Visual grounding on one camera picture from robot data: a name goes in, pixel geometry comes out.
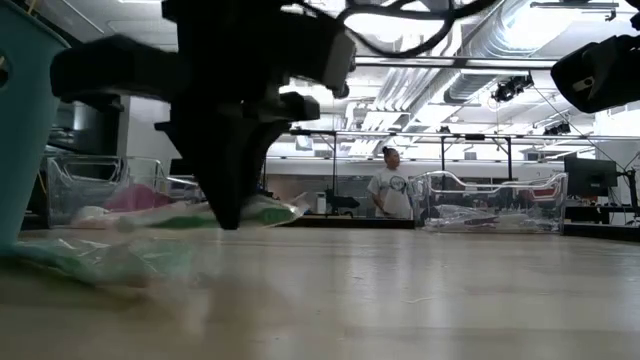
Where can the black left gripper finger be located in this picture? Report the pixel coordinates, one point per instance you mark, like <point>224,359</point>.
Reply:
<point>255,150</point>
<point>210,160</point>

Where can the purple toothbrush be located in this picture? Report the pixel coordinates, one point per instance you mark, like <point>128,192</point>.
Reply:
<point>480,217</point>

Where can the black background robot arm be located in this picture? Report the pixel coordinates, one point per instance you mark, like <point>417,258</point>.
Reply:
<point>345,202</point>

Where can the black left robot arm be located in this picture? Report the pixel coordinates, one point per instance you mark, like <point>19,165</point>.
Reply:
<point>225,50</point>

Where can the black monitor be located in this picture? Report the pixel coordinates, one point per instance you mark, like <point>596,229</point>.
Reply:
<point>180,167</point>
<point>590,176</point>

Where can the pink paper sheet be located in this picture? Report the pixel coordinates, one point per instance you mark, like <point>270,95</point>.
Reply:
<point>137,199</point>

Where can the white jug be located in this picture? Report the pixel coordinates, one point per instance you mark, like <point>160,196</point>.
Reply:
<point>320,204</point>

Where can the black monitor stand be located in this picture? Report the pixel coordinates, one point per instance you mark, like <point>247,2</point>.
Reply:
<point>633,187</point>

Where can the clear plastic bin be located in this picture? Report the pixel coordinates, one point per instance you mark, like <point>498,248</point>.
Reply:
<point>75,190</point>
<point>555,200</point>

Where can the person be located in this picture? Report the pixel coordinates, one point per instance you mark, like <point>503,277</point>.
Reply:
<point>392,190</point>

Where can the overhead light bar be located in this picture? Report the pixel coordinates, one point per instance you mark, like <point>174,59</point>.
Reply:
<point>450,62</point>

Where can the teal plastic bin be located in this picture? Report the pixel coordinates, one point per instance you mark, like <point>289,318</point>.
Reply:
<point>25,125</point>

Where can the black station frame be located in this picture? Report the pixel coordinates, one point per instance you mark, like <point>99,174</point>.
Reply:
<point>475,136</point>
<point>334,170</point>

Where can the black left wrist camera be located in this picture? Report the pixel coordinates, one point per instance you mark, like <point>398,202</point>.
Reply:
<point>325,55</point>

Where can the black table frame rail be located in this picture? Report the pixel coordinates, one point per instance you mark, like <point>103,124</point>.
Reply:
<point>350,222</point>

